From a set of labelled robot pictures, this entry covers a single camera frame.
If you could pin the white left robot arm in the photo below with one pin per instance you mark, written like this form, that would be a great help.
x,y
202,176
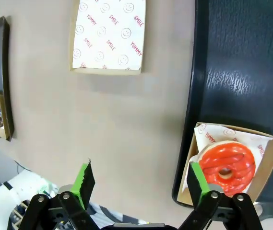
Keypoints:
x,y
18,187

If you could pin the white printed paper liner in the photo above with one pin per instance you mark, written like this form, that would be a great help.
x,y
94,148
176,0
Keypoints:
x,y
107,36
222,134

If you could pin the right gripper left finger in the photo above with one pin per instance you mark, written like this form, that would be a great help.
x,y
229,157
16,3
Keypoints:
x,y
83,187

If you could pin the red glazed donut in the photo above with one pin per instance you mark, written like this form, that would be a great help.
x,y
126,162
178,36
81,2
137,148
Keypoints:
x,y
234,155

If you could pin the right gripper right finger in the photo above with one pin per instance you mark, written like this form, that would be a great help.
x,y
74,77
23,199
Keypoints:
x,y
198,187

